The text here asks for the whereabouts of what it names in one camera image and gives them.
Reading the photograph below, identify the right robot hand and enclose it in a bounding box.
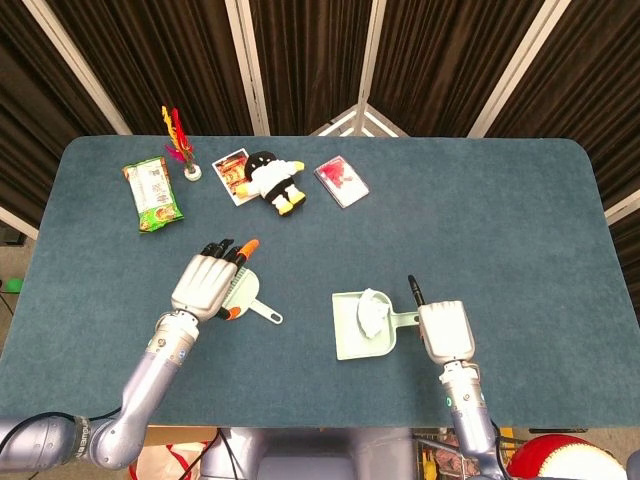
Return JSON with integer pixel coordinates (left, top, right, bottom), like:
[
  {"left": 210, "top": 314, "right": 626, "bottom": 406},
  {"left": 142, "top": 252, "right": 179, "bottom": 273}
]
[{"left": 407, "top": 274, "right": 477, "bottom": 365}]

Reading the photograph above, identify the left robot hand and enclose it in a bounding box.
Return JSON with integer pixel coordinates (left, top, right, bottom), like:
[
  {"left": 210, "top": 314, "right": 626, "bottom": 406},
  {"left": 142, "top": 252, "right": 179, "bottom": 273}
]
[{"left": 170, "top": 238, "right": 261, "bottom": 322}]

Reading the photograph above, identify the mint green hand broom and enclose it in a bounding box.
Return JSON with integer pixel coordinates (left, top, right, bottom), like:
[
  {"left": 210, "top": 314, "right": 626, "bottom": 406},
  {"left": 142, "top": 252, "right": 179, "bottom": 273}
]
[{"left": 219, "top": 264, "right": 284, "bottom": 326}]

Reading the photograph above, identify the white paper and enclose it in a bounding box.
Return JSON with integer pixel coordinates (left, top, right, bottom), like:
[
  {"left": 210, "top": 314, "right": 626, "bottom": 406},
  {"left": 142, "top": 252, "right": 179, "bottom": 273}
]
[{"left": 355, "top": 287, "right": 392, "bottom": 339}]

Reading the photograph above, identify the mint green plastic dustpan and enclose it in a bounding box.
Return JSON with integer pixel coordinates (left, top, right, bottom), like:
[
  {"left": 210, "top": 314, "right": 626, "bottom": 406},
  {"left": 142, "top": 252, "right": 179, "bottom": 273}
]
[{"left": 331, "top": 289, "right": 421, "bottom": 362}]

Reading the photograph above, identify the green snack bag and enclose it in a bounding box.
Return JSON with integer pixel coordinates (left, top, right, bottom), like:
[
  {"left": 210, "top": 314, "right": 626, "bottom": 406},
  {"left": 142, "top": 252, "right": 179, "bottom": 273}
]
[{"left": 121, "top": 156, "right": 185, "bottom": 235}]

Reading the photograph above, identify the colourful feather shuttlecock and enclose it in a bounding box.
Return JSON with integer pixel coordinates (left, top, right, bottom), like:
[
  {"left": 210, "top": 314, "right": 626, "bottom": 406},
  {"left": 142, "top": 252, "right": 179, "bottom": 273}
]
[{"left": 160, "top": 105, "right": 203, "bottom": 182}]

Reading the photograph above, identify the printed photo card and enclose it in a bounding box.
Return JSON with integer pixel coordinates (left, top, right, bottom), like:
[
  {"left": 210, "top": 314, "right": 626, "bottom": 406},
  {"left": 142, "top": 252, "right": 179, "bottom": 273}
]
[{"left": 211, "top": 147, "right": 256, "bottom": 207}]

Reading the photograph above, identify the black white plush penguin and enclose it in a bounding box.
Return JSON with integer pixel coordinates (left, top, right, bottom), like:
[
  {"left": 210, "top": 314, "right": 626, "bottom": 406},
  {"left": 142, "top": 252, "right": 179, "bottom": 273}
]
[{"left": 234, "top": 151, "right": 306, "bottom": 217}]

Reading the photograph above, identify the cardboard box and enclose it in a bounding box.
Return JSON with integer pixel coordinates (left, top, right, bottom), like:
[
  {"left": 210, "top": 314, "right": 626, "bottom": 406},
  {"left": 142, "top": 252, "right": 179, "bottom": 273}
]
[{"left": 144, "top": 425, "right": 217, "bottom": 449}]

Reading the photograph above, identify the red and white ball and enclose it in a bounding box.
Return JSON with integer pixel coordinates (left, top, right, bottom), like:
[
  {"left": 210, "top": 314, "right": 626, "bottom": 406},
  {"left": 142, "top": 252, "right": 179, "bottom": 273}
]
[{"left": 505, "top": 433, "right": 629, "bottom": 480}]

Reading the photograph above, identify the red white plastic bag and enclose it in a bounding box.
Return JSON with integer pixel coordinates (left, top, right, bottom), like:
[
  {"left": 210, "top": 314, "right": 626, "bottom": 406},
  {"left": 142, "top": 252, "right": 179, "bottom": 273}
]
[{"left": 128, "top": 441, "right": 214, "bottom": 480}]

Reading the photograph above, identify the grey robot torso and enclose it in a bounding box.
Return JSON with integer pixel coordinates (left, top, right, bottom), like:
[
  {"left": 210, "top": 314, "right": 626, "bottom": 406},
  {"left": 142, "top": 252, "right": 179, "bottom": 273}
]
[{"left": 199, "top": 427, "right": 416, "bottom": 480}]

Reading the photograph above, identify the wire basket with items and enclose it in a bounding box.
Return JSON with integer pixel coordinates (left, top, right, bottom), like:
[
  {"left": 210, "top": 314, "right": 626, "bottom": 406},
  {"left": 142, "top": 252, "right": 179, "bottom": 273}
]
[{"left": 412, "top": 432, "right": 476, "bottom": 480}]

